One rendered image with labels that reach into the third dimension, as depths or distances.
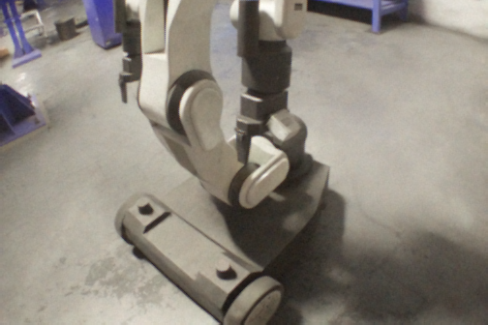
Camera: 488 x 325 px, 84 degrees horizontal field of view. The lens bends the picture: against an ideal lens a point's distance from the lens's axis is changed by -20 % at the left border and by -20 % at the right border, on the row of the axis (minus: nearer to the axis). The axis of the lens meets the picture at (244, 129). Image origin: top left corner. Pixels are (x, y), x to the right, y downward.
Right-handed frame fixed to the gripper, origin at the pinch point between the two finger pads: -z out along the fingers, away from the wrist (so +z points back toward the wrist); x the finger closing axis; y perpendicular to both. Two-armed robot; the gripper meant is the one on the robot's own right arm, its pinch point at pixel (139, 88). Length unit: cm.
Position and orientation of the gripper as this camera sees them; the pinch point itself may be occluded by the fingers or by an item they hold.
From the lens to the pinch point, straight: 95.9
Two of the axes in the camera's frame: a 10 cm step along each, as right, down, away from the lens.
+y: 7.4, 3.1, -6.0
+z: 0.3, -9.1, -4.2
